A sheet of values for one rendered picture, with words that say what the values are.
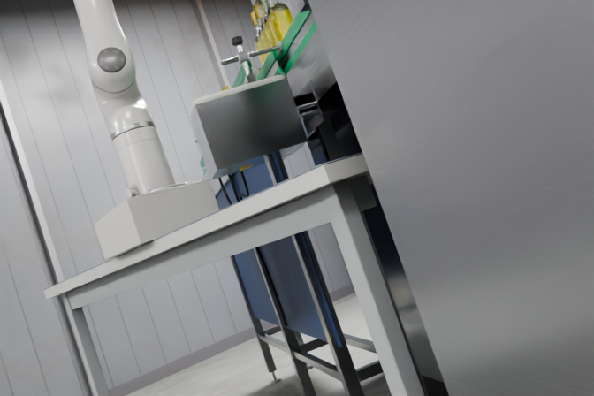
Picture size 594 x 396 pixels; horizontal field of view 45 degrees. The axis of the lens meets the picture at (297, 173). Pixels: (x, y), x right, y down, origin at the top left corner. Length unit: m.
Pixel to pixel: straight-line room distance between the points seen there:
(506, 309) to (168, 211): 1.17
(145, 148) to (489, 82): 1.34
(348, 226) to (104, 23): 1.01
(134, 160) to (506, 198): 1.32
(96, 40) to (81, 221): 3.20
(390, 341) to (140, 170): 0.87
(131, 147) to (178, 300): 3.43
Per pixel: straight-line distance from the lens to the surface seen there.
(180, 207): 1.81
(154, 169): 1.87
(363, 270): 1.24
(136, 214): 1.76
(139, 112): 1.91
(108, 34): 1.96
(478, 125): 0.68
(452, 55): 0.69
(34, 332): 4.87
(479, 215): 0.74
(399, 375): 1.27
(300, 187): 1.24
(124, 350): 5.05
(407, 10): 0.75
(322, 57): 1.56
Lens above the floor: 0.66
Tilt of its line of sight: 4 degrees up
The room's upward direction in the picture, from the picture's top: 19 degrees counter-clockwise
